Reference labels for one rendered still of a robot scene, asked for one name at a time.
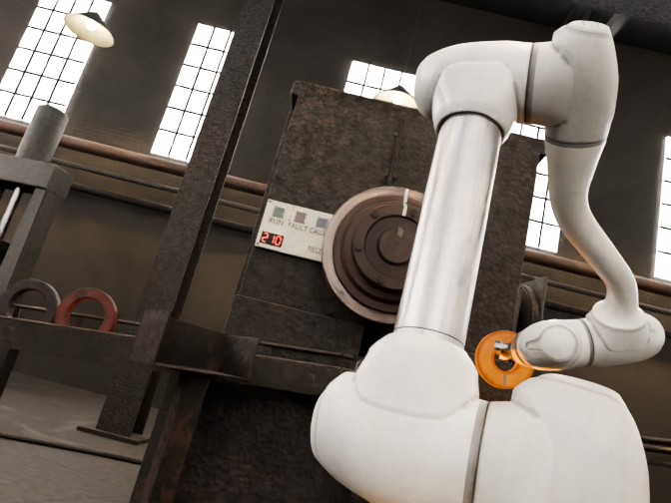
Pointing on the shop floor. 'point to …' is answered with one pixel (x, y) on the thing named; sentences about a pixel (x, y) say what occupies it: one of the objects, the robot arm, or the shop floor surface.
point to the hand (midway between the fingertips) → (505, 353)
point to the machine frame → (517, 214)
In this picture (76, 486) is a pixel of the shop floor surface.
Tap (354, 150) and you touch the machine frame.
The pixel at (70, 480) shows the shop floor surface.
